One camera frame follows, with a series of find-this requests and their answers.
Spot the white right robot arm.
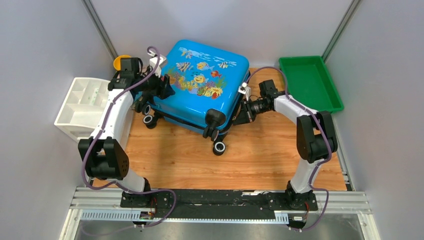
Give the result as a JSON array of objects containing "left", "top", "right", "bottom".
[{"left": 233, "top": 79, "right": 338, "bottom": 210}]

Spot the white plastic drawer organizer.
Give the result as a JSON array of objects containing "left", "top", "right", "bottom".
[{"left": 54, "top": 77, "right": 133, "bottom": 143}]

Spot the yellow bowl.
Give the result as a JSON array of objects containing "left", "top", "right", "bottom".
[{"left": 113, "top": 54, "right": 131, "bottom": 71}]

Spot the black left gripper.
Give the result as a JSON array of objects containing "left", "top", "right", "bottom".
[{"left": 135, "top": 65, "right": 175, "bottom": 101}]

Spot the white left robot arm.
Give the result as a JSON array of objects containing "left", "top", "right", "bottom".
[{"left": 77, "top": 54, "right": 175, "bottom": 208}]

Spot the aluminium frame rail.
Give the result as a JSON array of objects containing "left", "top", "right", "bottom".
[{"left": 60, "top": 187, "right": 381, "bottom": 240}]

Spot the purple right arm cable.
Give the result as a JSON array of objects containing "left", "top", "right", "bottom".
[{"left": 245, "top": 66, "right": 333, "bottom": 232}]

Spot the green plastic tray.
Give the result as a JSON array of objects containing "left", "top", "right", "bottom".
[{"left": 278, "top": 55, "right": 344, "bottom": 113}]

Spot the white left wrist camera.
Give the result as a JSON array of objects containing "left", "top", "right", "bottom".
[{"left": 149, "top": 54, "right": 167, "bottom": 78}]

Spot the blue fish-print suitcase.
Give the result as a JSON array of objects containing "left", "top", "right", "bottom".
[{"left": 135, "top": 39, "right": 250, "bottom": 156}]

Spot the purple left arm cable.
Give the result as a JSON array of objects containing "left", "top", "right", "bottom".
[{"left": 81, "top": 45, "right": 178, "bottom": 229}]

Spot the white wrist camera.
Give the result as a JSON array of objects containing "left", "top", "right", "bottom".
[
  {"left": 238, "top": 82, "right": 251, "bottom": 100},
  {"left": 149, "top": 54, "right": 167, "bottom": 78}
]

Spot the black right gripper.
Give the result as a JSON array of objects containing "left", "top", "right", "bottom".
[{"left": 233, "top": 98, "right": 271, "bottom": 126}]

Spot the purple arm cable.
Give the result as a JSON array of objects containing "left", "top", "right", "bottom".
[
  {"left": 245, "top": 66, "right": 333, "bottom": 232},
  {"left": 81, "top": 45, "right": 178, "bottom": 229}
]

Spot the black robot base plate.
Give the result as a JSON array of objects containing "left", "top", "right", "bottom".
[{"left": 119, "top": 189, "right": 318, "bottom": 224}]

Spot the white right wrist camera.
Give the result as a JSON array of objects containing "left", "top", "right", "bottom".
[{"left": 238, "top": 82, "right": 251, "bottom": 100}]

